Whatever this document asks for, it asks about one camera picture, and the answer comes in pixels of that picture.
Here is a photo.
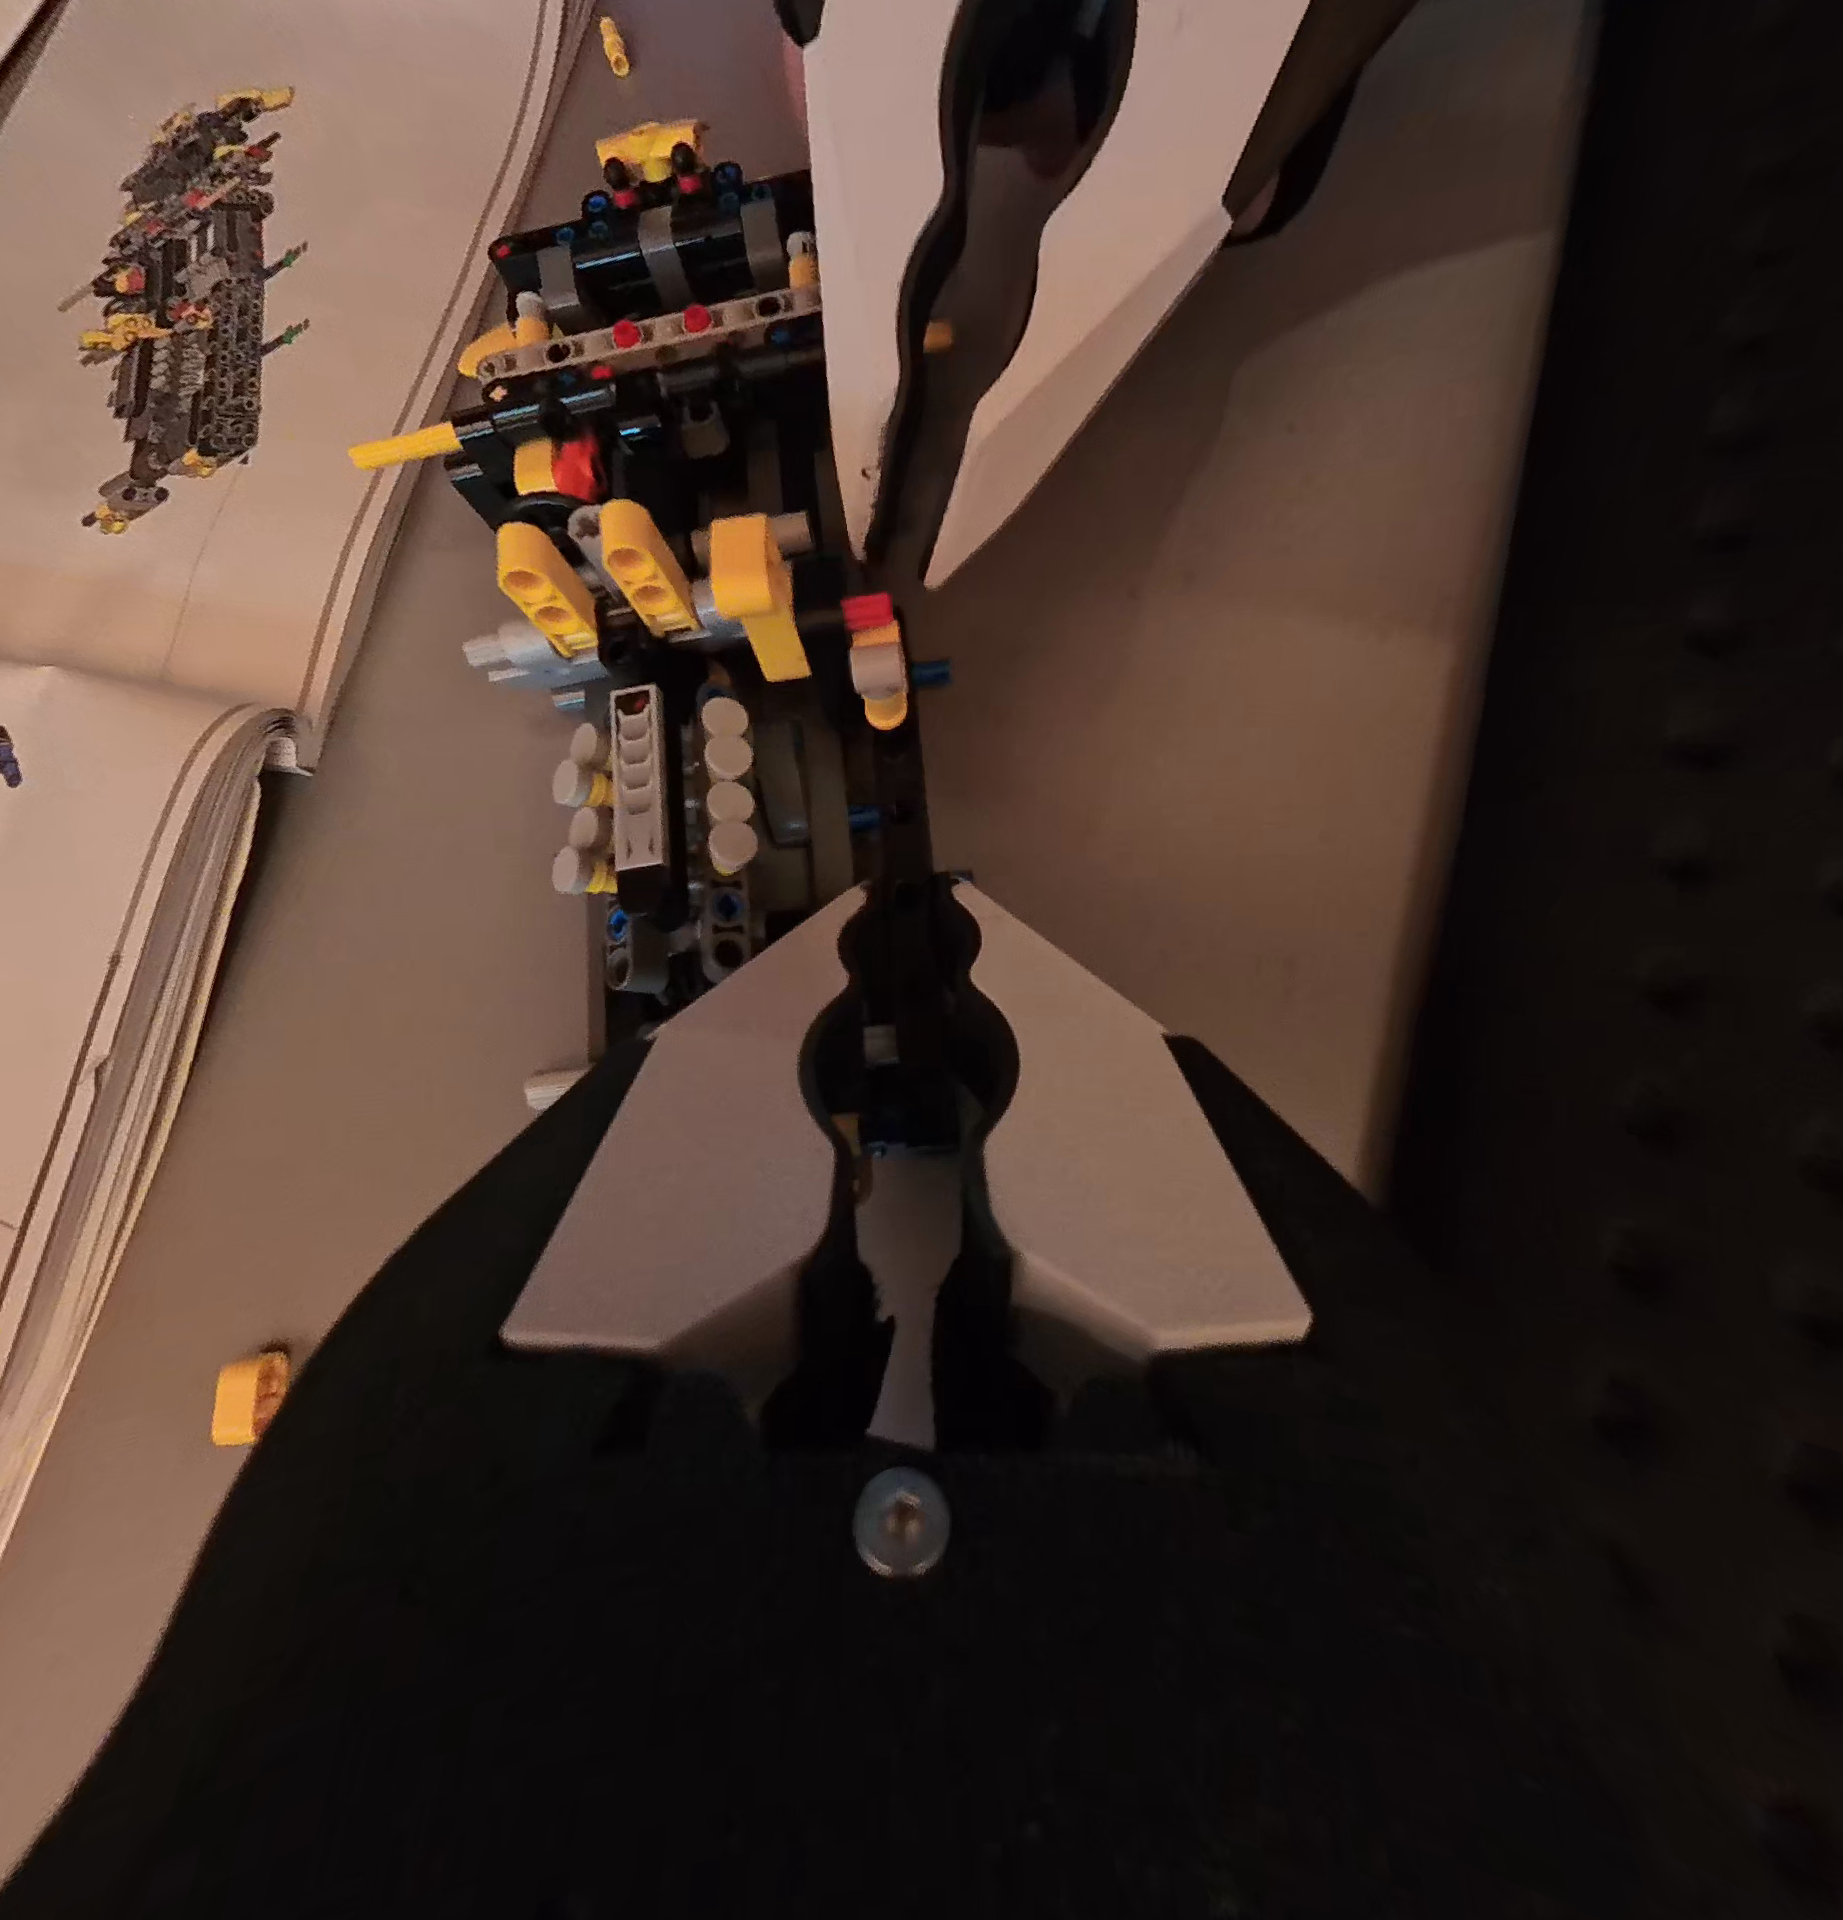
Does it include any black perforated panel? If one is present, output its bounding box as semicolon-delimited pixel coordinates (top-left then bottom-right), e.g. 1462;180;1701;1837
1387;0;1843;1920

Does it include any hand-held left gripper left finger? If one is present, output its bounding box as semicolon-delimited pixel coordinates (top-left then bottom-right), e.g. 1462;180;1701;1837
497;883;890;1448

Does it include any lego instruction booklet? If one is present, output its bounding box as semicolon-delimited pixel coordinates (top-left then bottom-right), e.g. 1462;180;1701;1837
0;0;593;1651

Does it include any yellow lego block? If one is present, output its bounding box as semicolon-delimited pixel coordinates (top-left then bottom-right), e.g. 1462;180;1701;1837
208;1348;294;1448

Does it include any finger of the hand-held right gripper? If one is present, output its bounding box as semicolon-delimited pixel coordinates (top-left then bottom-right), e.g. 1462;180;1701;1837
922;0;1323;593
797;0;1001;578

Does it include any black lego frame subassembly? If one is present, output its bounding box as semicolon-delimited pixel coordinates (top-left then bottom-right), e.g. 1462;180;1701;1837
839;590;961;1164

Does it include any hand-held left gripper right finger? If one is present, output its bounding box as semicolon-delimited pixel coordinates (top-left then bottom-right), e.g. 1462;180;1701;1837
933;878;1317;1448

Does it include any lego car chassis model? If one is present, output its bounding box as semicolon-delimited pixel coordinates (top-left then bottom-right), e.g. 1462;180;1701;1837
347;119;953;1112

